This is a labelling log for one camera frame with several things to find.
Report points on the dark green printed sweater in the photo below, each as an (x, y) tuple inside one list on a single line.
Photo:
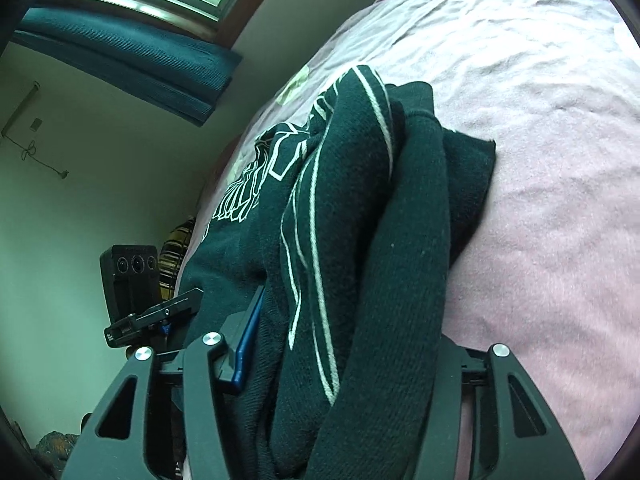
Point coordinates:
[(350, 260)]

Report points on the blue curtain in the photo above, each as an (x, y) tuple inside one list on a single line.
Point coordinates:
[(125, 60)]

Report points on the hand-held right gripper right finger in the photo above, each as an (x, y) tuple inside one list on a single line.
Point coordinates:
[(500, 460)]

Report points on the pink dotted bed sheet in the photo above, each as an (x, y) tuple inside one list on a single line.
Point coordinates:
[(550, 210)]

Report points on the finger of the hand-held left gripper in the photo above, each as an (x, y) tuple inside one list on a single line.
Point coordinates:
[(170, 310)]

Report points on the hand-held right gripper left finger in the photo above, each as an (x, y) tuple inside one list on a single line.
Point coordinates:
[(247, 345)]

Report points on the wall switch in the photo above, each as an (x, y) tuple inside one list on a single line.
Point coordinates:
[(36, 124)]

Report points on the yellow black striped pillow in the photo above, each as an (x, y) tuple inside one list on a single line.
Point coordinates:
[(172, 255)]

